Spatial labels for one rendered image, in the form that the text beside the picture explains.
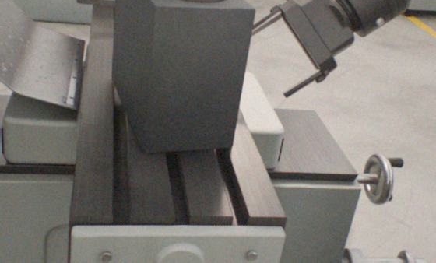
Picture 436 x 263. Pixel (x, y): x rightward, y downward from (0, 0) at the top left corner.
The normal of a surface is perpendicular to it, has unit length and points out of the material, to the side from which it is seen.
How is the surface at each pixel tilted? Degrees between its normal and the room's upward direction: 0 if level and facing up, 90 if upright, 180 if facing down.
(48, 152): 90
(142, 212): 0
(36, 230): 90
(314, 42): 61
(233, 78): 90
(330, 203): 90
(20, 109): 0
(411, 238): 0
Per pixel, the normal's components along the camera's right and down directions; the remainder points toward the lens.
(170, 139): 0.33, 0.47
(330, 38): -0.12, -0.07
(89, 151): 0.13, -0.88
